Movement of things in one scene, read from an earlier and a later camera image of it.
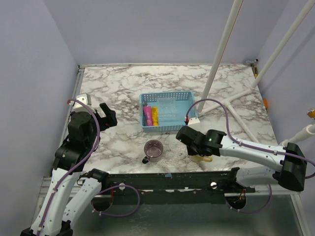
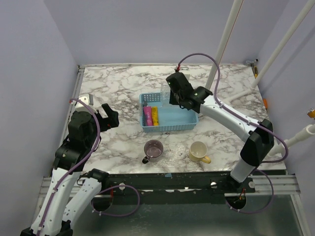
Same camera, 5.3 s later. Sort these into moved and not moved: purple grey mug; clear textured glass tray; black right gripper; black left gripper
Moved: black right gripper
Not moved: purple grey mug; clear textured glass tray; black left gripper
